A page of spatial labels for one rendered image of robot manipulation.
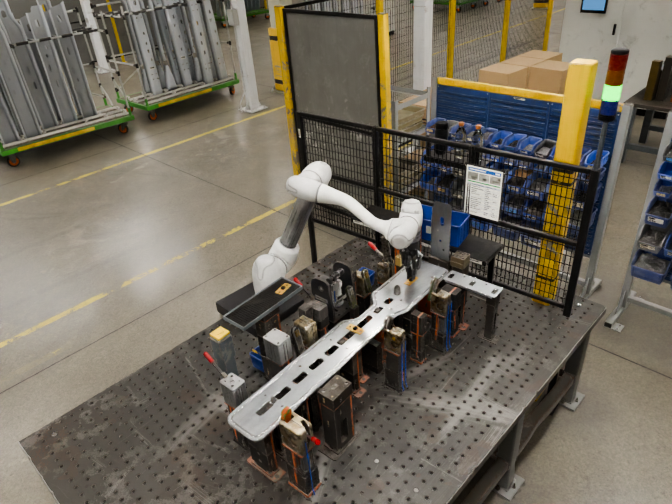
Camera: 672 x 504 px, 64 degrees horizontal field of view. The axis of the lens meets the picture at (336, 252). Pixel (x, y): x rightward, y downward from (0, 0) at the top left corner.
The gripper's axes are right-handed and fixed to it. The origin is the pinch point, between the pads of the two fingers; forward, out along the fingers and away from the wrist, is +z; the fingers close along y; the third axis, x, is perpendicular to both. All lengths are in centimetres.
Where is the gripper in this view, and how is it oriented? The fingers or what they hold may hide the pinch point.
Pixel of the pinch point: (411, 273)
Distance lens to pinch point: 275.0
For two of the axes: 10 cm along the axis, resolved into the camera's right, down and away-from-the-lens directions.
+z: 0.7, 8.5, 5.3
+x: 6.4, -4.4, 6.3
